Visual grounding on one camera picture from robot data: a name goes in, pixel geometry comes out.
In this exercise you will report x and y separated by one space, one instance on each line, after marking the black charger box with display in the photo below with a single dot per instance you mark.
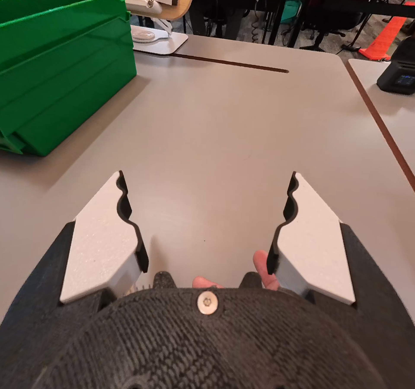
399 77

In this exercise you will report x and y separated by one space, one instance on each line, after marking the teal bag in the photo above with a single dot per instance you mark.
290 11

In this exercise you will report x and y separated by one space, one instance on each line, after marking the black office chair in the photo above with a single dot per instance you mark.
334 19

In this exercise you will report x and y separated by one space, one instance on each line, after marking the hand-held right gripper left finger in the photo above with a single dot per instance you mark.
97 253

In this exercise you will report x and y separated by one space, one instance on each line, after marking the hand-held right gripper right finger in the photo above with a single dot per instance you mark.
318 253

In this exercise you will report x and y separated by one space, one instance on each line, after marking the orange traffic cone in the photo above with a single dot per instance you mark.
386 39

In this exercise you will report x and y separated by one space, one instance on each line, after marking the person's right hand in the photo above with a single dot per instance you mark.
263 269

